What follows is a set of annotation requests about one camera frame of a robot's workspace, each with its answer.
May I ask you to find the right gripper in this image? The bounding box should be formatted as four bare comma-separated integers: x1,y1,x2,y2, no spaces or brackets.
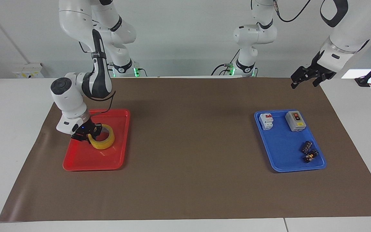
71,117,103,142

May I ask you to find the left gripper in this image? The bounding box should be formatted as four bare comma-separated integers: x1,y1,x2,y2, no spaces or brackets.
290,51,336,89

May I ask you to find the yellow tape roll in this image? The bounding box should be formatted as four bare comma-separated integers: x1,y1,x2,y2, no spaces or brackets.
88,124,116,150

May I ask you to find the red plastic tray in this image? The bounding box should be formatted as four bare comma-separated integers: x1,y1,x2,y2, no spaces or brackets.
62,109,131,171

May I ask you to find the white circuit breaker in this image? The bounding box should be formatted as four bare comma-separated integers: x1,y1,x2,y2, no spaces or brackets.
259,113,274,131

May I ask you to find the small black connector block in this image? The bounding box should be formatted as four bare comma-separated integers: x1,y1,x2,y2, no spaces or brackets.
300,140,313,155
303,149,319,164

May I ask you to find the blue plastic tray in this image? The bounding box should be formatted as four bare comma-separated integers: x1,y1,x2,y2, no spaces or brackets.
254,110,327,173

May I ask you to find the white box with yellow labels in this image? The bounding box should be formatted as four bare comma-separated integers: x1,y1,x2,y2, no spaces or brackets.
13,63,46,79

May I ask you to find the black cable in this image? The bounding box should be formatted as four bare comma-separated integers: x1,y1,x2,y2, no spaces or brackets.
273,0,312,23
82,90,117,117
211,48,241,76

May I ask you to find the grey switch box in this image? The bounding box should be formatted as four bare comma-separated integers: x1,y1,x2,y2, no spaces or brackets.
284,110,307,132

